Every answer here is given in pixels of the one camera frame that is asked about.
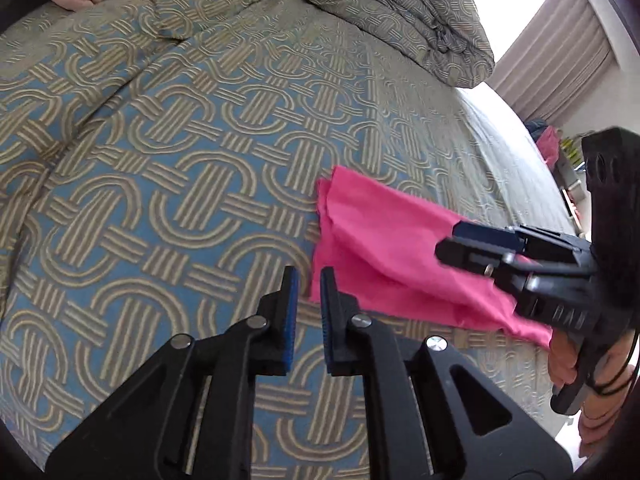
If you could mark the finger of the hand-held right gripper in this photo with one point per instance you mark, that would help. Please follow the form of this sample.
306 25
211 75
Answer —
482 234
465 255

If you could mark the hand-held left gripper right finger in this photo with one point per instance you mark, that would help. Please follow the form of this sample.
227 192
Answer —
328 320

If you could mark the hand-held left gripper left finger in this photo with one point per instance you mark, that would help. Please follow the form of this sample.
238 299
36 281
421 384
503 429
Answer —
291 310

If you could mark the pink pants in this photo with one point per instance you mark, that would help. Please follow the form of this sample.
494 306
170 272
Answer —
390 260

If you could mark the person's right forearm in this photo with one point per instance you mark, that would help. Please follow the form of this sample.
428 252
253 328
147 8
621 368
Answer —
607 420

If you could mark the person's right hand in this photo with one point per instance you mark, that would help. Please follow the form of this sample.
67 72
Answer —
562 360

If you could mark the grey dressing table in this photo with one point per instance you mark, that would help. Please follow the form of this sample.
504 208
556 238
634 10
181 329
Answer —
570 180

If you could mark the row of green bottles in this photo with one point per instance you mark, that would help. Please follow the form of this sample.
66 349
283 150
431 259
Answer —
568 146

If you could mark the pink garment on chair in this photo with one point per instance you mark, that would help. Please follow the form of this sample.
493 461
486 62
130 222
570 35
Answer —
550 142

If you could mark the teal jacket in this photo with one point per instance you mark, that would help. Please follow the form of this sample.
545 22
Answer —
535 128

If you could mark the beige curtain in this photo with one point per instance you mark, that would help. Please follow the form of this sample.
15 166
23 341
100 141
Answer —
560 50

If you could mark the bed with patterned sheet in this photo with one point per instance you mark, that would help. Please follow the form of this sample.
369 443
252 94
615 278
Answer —
150 160

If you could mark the folded patterned duvet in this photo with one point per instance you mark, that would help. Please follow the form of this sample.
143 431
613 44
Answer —
390 10

